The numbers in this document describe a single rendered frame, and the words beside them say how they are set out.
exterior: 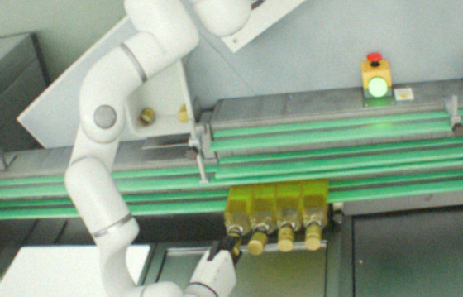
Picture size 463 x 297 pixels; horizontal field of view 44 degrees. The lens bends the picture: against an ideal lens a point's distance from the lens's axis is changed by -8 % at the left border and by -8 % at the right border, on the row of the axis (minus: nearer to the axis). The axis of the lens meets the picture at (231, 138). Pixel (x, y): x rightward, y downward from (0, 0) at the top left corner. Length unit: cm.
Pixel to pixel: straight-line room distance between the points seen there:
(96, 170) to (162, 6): 30
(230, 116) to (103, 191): 53
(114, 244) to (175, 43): 37
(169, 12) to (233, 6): 12
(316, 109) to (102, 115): 60
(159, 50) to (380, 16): 62
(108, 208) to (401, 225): 80
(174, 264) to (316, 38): 65
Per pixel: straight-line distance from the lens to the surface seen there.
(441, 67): 156
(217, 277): 122
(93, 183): 106
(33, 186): 170
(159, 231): 171
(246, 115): 149
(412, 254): 150
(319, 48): 152
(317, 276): 141
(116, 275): 116
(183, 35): 109
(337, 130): 141
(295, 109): 148
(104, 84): 104
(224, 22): 111
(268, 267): 145
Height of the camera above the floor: 216
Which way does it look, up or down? 58 degrees down
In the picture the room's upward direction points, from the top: 165 degrees counter-clockwise
